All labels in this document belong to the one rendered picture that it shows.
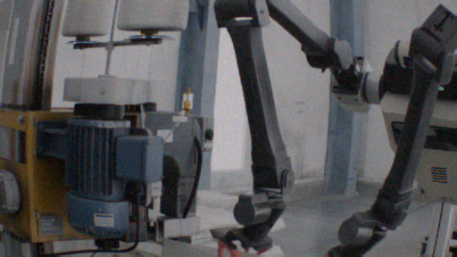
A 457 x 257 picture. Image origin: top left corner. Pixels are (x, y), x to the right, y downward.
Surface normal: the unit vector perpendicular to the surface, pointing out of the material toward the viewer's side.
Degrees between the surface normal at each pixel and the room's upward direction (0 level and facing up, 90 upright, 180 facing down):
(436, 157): 130
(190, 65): 90
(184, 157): 90
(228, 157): 90
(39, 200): 90
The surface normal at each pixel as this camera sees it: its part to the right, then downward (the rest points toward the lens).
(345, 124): -0.62, 0.00
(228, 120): 0.78, 0.08
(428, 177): -0.52, 0.64
